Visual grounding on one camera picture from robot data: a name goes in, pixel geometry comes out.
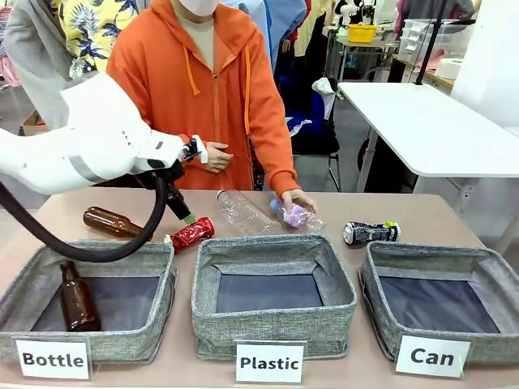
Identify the yellow plastic basket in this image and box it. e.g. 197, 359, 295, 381
347, 24, 379, 44

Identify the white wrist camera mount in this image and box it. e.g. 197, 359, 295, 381
179, 135, 209, 165

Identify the plastic bottle purple label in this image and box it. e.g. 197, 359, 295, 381
268, 198, 326, 235

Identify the black chair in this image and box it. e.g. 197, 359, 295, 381
290, 115, 342, 192

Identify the crushed red can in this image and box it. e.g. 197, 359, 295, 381
163, 216, 217, 255

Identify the person in orange hoodie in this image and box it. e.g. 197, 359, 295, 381
106, 0, 302, 195

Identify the grey basket labelled plastic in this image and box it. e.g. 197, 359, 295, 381
191, 233, 358, 361

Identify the black pole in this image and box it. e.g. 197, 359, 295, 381
414, 0, 448, 86

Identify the grey basket labelled can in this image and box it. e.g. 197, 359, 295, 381
358, 241, 519, 365

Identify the white plastic sign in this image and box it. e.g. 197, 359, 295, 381
234, 340, 307, 384

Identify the grey basket labelled bottle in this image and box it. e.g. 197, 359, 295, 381
0, 239, 178, 365

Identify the black robot cable hose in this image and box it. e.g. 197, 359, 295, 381
0, 172, 169, 263

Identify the white face mask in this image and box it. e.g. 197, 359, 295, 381
176, 0, 216, 17

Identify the white panel board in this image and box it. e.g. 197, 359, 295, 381
448, 0, 519, 127

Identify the person left forearm orange sleeve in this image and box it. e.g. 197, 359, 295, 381
253, 117, 302, 196

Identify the white tissue roll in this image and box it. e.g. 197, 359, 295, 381
435, 57, 465, 80

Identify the white can sign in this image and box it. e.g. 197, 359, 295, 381
394, 335, 472, 378

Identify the cardboard box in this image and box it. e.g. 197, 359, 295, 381
17, 110, 51, 137

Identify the clear plastic bottle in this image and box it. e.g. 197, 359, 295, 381
215, 189, 285, 237

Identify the person left hand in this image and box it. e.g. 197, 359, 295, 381
281, 188, 319, 215

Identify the person in grey cardigan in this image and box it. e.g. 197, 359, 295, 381
3, 0, 152, 131

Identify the white bottle sign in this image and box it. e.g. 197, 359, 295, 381
15, 337, 93, 381

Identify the white plastic bag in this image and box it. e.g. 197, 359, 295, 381
311, 76, 338, 109

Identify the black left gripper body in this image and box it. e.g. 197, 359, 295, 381
150, 160, 187, 204

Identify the person right hand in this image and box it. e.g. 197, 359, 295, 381
204, 141, 234, 174

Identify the crushed black can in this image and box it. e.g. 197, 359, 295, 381
342, 220, 402, 246

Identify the clear plastic drawer unit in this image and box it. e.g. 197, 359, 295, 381
398, 18, 476, 64

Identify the brown glass bottle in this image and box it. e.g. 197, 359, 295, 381
59, 260, 103, 333
83, 206, 154, 242

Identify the white folding table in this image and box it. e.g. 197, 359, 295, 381
336, 80, 519, 203

